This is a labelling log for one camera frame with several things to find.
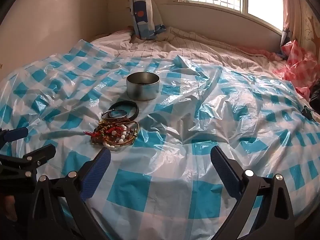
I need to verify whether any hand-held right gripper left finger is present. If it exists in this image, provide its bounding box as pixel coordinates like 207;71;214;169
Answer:
27;147;112;240

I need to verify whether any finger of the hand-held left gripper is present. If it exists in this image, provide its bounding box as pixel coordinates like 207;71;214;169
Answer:
0;144;56;178
0;127;28;148

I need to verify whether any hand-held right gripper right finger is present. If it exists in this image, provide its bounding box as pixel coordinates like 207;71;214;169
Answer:
210;145;295;240

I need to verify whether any white bead bracelet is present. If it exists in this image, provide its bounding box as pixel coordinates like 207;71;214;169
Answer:
102;124;130;152

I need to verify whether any red string bracelet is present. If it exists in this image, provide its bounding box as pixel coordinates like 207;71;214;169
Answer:
84;124;128;142

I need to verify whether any brown cord bracelet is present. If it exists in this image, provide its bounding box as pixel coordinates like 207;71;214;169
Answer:
97;120;140;145

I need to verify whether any silver bangle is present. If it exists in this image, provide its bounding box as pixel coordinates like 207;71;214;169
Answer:
101;108;128;119

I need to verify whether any black braided bracelet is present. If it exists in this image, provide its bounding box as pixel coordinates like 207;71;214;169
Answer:
108;100;139;120

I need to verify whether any round metal tin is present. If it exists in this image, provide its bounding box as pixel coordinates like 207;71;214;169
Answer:
126;72;160;101

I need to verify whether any blue checked plastic sheet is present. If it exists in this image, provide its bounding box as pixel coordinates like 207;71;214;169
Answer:
0;39;320;240

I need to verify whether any small black clip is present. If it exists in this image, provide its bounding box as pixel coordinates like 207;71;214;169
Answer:
301;107;316;121

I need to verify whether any black bag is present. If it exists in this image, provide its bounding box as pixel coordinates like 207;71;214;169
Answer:
310;84;320;108

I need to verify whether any pink checked plastic bag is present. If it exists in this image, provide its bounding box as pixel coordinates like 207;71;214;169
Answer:
274;40;320;100

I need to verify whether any blue printed curtain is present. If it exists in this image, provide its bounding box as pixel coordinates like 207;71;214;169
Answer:
127;0;167;40

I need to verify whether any pink curtain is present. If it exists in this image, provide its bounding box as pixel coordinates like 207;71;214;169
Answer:
279;0;300;55

